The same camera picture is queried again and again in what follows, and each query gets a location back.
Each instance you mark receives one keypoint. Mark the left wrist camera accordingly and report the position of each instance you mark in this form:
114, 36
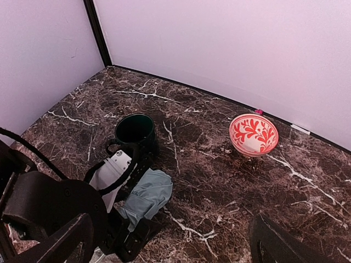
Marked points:
111, 170

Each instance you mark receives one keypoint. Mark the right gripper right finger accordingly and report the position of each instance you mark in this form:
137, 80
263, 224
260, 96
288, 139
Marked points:
271, 243

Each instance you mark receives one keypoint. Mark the dark green mug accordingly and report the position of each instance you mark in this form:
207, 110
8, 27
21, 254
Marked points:
136, 128

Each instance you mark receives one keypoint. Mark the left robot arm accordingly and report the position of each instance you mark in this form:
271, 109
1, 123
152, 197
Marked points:
37, 206

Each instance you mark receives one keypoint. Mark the mint green folding umbrella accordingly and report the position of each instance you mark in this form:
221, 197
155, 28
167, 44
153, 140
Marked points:
150, 194

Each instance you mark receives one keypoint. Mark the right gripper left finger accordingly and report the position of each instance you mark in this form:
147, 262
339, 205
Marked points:
72, 243

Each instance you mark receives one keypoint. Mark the red patterned white bowl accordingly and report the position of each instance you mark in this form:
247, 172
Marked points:
253, 135

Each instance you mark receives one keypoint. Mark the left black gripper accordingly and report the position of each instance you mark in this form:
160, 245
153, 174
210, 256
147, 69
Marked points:
127, 245

